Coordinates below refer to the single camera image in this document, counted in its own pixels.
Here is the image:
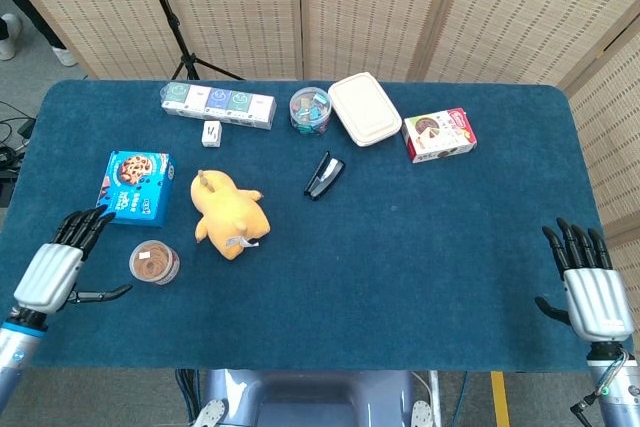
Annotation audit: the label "blue cookie box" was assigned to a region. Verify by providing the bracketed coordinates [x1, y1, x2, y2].
[95, 150, 177, 228]

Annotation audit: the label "black floor cables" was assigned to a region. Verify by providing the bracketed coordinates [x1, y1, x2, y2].
[0, 101, 37, 208]

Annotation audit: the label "grey wrist cable black plug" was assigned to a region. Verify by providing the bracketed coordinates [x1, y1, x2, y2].
[569, 346, 629, 416]

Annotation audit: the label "black tripod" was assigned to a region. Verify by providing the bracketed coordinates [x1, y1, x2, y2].
[134, 0, 245, 82]

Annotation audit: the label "black cable bundle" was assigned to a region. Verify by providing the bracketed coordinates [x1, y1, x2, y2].
[174, 369, 202, 427]

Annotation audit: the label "grey blue robot torso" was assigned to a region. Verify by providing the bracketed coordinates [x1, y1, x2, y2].
[192, 369, 436, 427]

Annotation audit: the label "yellow floor tape strip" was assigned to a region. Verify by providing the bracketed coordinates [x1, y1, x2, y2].
[490, 370, 511, 427]

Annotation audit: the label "red white biscuit box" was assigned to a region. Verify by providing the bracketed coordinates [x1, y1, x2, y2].
[402, 107, 478, 164]

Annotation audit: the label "beige lidded food container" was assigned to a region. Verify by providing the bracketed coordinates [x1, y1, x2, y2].
[327, 71, 404, 148]

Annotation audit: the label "clear tub of rubber bands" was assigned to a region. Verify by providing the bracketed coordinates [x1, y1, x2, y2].
[128, 240, 181, 286]

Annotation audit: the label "white power adapter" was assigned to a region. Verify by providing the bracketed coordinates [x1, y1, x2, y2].
[201, 120, 224, 149]

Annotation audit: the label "white shoe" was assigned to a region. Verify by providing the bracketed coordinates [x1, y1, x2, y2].
[0, 13, 24, 62]
[51, 45, 79, 68]

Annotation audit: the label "clear jar of binder clips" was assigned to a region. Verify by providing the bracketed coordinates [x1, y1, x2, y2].
[289, 86, 333, 138]

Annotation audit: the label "black stapler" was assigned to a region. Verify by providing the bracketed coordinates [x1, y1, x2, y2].
[303, 150, 347, 202]

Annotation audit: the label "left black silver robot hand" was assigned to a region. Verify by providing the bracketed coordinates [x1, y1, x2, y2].
[13, 204, 134, 316]

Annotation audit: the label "long white tea box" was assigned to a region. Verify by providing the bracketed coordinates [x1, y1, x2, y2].
[160, 81, 278, 131]

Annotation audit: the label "yellow plush duck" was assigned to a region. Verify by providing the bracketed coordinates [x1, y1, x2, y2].
[189, 169, 272, 262]

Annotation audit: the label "blue table cloth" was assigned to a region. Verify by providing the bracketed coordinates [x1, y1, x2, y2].
[0, 78, 609, 373]

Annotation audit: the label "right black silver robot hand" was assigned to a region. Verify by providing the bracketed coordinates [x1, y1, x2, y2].
[533, 217, 635, 344]

